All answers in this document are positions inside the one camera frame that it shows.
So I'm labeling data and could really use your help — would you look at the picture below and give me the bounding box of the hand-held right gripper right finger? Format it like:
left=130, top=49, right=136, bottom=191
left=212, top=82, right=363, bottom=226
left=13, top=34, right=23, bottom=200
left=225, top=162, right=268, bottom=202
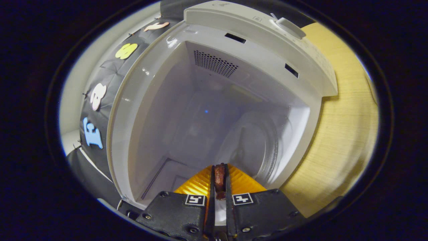
left=225, top=163, right=307, bottom=241

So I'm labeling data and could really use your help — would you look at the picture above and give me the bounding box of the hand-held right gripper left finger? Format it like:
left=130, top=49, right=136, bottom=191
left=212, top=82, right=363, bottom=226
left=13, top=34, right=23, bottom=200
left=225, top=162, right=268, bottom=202
left=135, top=165, right=216, bottom=241

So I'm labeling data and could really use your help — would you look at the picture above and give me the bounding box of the brown meat piece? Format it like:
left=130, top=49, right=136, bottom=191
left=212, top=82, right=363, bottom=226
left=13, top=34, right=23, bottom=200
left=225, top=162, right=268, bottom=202
left=214, top=163, right=228, bottom=200

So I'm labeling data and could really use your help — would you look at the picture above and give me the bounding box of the white microwave oven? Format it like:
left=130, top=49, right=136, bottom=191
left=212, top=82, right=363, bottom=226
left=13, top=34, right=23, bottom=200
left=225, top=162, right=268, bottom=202
left=107, top=0, right=338, bottom=215

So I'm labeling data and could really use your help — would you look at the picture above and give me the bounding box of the glass turntable plate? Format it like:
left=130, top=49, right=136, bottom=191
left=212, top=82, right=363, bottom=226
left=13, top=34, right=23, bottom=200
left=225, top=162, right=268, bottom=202
left=227, top=115, right=280, bottom=183

